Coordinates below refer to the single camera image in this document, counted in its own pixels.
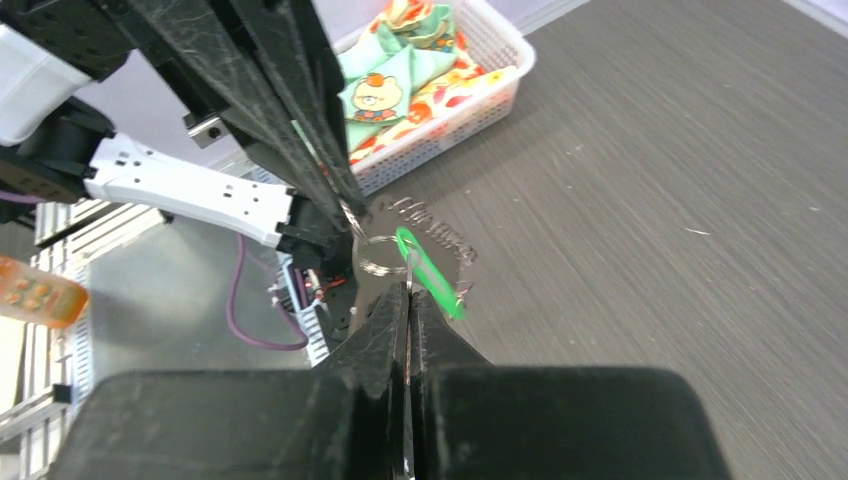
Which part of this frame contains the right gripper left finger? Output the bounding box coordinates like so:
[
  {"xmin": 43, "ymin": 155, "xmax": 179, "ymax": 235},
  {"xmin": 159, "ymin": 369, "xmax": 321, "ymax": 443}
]
[{"xmin": 49, "ymin": 282, "xmax": 410, "ymax": 479}]

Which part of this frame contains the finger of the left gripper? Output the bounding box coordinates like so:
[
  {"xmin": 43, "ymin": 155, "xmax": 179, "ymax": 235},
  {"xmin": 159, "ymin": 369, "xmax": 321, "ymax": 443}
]
[
  {"xmin": 231, "ymin": 1, "xmax": 366, "ymax": 216},
  {"xmin": 128, "ymin": 1, "xmax": 349, "ymax": 230}
]

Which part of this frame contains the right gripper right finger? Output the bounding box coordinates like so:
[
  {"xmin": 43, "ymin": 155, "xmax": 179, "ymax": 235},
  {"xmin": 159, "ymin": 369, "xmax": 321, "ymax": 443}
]
[{"xmin": 409, "ymin": 292, "xmax": 729, "ymax": 479}]

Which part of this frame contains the green tagged key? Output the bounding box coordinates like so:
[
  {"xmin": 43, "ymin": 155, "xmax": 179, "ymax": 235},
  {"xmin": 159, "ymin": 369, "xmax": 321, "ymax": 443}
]
[{"xmin": 395, "ymin": 227, "xmax": 467, "ymax": 320}]

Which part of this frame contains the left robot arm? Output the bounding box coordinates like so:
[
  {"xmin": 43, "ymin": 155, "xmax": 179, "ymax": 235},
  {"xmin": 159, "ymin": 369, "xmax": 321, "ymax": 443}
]
[{"xmin": 1, "ymin": 1, "xmax": 366, "ymax": 273}]

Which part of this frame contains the colourful patterned cloth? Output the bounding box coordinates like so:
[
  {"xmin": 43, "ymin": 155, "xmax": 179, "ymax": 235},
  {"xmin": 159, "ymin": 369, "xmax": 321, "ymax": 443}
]
[{"xmin": 337, "ymin": 1, "xmax": 516, "ymax": 164}]

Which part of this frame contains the white plastic basket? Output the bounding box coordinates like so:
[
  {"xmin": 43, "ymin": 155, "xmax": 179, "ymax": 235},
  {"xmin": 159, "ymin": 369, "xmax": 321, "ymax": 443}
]
[{"xmin": 335, "ymin": 1, "xmax": 536, "ymax": 195}]

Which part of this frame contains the orange drink bottle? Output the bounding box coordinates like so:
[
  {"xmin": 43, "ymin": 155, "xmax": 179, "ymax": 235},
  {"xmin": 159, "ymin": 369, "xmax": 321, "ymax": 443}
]
[{"xmin": 1, "ymin": 256, "xmax": 89, "ymax": 329}]

